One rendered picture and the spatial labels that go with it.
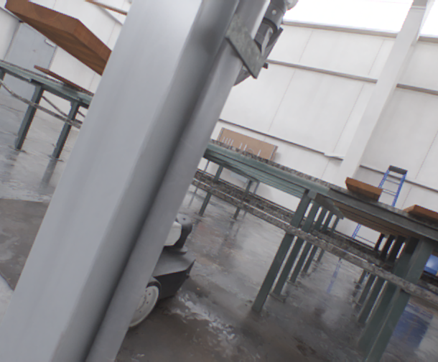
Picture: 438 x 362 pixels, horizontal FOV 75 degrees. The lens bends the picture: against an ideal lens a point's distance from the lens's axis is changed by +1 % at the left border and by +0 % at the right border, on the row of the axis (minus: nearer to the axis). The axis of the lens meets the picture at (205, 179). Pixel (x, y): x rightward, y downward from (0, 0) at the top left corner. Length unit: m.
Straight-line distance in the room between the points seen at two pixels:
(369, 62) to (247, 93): 3.21
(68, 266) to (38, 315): 0.04
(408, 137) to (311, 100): 2.45
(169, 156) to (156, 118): 0.03
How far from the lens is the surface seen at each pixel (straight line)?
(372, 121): 7.14
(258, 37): 0.92
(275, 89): 8.88
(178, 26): 0.19
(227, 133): 8.63
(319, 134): 8.14
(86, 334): 0.23
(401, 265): 2.17
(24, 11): 1.19
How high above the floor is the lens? 0.67
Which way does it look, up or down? 3 degrees down
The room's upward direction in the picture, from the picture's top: 24 degrees clockwise
